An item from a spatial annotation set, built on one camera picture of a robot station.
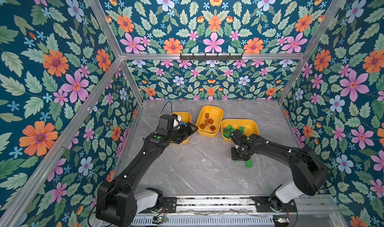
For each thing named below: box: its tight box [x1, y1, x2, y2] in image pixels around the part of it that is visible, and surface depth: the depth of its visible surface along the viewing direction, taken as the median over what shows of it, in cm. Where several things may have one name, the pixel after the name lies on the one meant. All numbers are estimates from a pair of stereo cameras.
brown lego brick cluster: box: [199, 118, 216, 132], surface depth 106 cm
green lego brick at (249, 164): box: [246, 159, 253, 169], surface depth 88 cm
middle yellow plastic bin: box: [195, 105, 224, 138], surface depth 107 cm
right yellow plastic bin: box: [221, 118, 259, 143], surface depth 103 cm
